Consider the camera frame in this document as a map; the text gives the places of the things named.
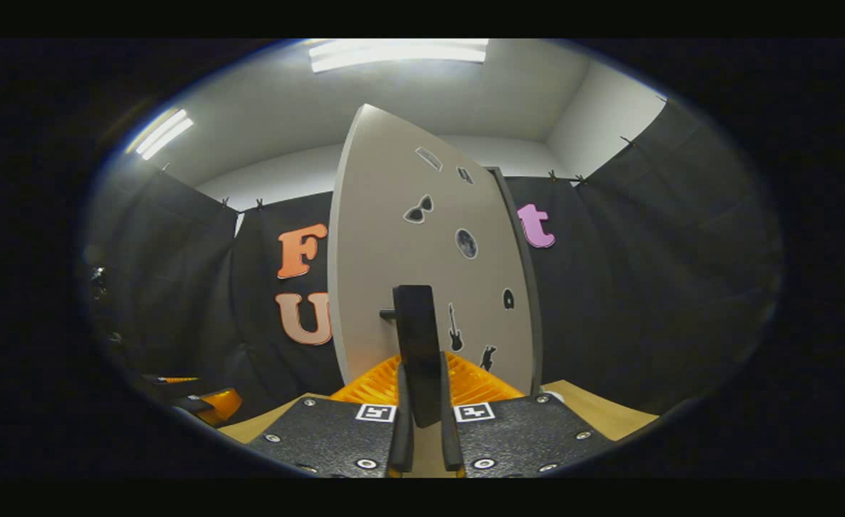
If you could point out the grey cabinet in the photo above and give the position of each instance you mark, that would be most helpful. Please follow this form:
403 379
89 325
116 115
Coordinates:
532 309

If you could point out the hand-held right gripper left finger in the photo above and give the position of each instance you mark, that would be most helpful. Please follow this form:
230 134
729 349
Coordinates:
402 438

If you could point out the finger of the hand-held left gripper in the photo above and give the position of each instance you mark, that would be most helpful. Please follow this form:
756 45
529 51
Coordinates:
217 406
178 379

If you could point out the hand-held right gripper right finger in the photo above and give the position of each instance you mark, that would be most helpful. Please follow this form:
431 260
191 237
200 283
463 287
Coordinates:
451 441

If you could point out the white cabinet door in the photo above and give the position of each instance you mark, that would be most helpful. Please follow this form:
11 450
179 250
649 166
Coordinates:
379 237

